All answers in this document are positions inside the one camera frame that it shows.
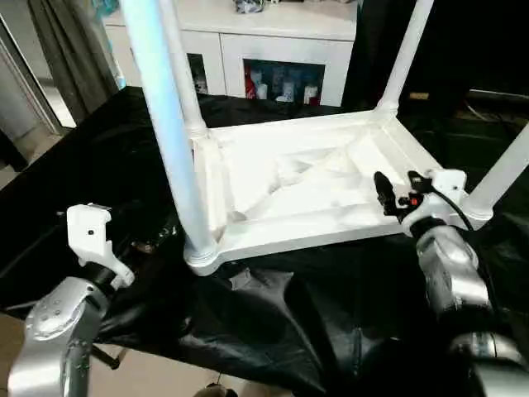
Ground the black mat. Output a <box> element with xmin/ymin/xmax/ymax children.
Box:
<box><xmin>0</xmin><ymin>84</ymin><xmax>529</xmax><ymax>397</ymax></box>

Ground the white glass-door cabinet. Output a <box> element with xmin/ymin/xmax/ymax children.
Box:
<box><xmin>102</xmin><ymin>0</ymin><xmax>359</xmax><ymax>108</ymax></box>

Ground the grey door frame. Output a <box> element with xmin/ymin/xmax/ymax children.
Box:
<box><xmin>0</xmin><ymin>14</ymin><xmax>78</xmax><ymax>137</ymax></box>

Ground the black cabinet gold label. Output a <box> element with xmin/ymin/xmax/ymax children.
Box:
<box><xmin>342</xmin><ymin>0</ymin><xmax>472</xmax><ymax>112</ymax></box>

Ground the dark robot body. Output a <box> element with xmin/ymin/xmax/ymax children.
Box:
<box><xmin>193</xmin><ymin>382</ymin><xmax>239</xmax><ymax>397</ymax></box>

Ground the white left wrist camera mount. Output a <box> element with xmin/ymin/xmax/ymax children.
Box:
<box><xmin>65</xmin><ymin>203</ymin><xmax>136</xmax><ymax>289</ymax></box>

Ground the grey curtain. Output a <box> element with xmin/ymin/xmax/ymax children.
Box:
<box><xmin>26</xmin><ymin>0</ymin><xmax>125</xmax><ymax>125</ymax></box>

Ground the black metal stand leg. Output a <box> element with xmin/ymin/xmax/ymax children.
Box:
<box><xmin>90</xmin><ymin>345</ymin><xmax>127</xmax><ymax>370</ymax></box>

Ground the dark grey bundle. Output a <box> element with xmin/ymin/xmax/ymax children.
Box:
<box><xmin>233</xmin><ymin>0</ymin><xmax>268</xmax><ymax>13</ymax></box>

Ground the white plastic table top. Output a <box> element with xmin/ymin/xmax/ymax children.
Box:
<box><xmin>183</xmin><ymin>108</ymin><xmax>493</xmax><ymax>277</ymax></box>

